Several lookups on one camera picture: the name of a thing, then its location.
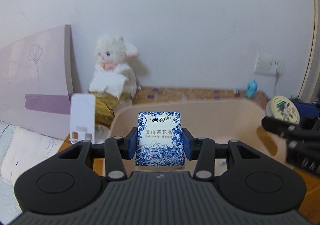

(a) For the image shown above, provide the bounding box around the round tin cartoon lid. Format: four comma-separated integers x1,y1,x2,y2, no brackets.
265,96,300,125

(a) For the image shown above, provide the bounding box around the blue white porcelain tissue pack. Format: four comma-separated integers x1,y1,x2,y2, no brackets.
135,112,185,170

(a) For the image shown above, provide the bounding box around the beige plastic storage basket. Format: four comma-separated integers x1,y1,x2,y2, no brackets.
109,99,286,164

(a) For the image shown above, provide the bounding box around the golden yellow bag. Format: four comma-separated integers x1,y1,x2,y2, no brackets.
89,92,131,127

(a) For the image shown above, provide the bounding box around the small blue toy figure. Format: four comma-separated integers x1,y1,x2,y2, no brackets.
245,79,258,98

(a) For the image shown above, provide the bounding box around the white phone stand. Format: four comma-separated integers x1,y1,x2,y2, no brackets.
69,93,95,144

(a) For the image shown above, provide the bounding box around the tiny yellow blue toy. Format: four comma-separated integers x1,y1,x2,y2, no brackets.
233,88,241,97

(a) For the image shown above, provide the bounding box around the white tissue paper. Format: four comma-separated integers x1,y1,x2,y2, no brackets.
89,71,127,98

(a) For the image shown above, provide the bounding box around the white plush lamb toy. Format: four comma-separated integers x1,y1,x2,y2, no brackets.
93,36,139,98

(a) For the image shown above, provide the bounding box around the white wall switch socket panel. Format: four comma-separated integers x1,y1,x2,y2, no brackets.
254,54,284,76

